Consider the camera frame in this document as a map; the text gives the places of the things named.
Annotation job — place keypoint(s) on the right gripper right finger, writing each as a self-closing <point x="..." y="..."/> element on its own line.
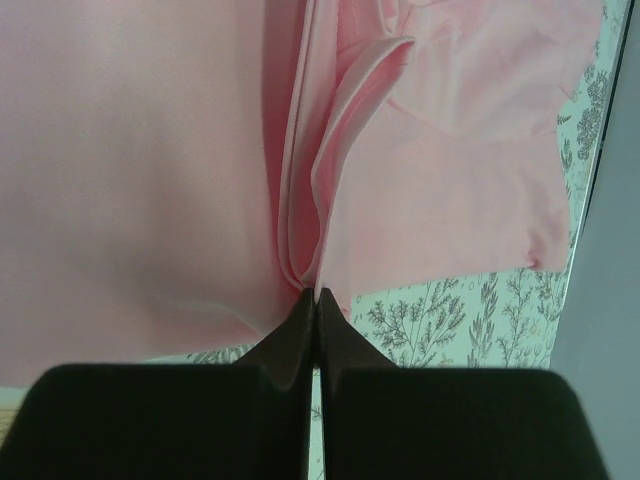
<point x="382" y="421"/>

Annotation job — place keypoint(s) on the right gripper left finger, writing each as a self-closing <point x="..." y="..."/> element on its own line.
<point x="249" y="419"/>

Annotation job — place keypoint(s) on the pink t shirt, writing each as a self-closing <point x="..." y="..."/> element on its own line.
<point x="174" y="173"/>

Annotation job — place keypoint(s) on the floral table mat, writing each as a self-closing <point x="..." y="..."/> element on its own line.
<point x="409" y="325"/>

